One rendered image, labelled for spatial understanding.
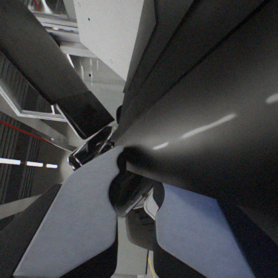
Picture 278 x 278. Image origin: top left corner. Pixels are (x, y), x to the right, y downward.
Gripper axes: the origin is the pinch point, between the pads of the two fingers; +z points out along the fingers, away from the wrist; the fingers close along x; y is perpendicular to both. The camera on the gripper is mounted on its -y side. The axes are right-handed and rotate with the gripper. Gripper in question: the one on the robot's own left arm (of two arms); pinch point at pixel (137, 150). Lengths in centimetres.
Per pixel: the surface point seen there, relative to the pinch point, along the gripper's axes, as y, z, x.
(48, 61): -1.9, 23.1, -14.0
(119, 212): 14.4, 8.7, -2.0
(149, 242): 37.9, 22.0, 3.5
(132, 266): 660, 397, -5
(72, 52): 2, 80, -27
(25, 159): 513, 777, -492
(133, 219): 27.7, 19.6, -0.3
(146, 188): 12.9, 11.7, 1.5
